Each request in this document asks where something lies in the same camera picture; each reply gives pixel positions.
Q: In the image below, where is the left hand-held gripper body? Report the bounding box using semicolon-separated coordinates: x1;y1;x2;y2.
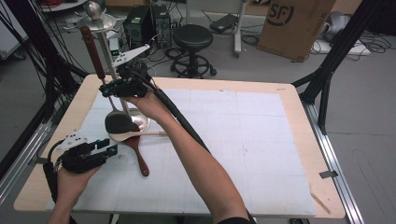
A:
56;130;110;175

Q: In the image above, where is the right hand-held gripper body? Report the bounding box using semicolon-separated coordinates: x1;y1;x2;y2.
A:
111;44;151;98

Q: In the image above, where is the metal spoon with reddish handle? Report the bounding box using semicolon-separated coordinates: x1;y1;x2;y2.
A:
79;25;138;134

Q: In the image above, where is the light wooden spatula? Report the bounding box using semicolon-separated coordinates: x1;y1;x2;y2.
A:
107;130;168;143

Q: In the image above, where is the metal utensil stand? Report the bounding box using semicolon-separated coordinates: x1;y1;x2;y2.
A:
75;0;152;134

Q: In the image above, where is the person's right hand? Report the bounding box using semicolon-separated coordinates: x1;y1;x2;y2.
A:
122;91;171;126

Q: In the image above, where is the person's left hand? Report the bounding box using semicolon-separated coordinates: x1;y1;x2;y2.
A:
55;165;103;206

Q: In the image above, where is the small box with green display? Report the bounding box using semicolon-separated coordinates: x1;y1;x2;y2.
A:
108;37;121;59

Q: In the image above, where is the grey tape piece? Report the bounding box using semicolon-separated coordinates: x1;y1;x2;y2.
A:
29;157;52;166
319;170;339;180

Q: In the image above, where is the wide black computer tower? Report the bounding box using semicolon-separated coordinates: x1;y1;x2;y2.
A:
123;5;154;52

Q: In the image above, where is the narrow black computer tower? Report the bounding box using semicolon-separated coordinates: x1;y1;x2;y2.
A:
151;3;173;50

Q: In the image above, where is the black round stool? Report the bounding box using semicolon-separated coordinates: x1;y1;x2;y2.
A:
170;23;218;79

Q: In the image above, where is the flat black device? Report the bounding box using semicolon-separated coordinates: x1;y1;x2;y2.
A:
209;13;239;34

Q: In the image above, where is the white foam mat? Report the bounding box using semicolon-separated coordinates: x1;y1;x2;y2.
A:
45;88;317;217

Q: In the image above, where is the large cardboard box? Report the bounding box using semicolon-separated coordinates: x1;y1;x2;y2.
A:
257;0;337;63

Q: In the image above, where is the grey bag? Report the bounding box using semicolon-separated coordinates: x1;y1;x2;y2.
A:
320;11;351;43

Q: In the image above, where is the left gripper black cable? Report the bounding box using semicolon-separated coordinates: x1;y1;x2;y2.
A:
42;139;64;203

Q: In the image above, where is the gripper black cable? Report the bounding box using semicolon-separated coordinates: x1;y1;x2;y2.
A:
42;139;64;203
134;71;258;224

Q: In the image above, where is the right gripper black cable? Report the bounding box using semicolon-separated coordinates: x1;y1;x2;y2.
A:
134;71;258;224

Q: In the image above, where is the aluminium rail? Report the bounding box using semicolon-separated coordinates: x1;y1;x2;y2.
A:
303;102;365;224
0;120;54;203

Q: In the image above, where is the black metal frame post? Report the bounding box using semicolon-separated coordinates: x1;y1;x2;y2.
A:
0;0;88;124
292;0;379;136

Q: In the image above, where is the white stand post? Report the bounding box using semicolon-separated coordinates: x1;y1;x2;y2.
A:
233;0;248;59

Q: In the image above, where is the white board with cables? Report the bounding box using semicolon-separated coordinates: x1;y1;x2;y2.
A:
312;38;372;57

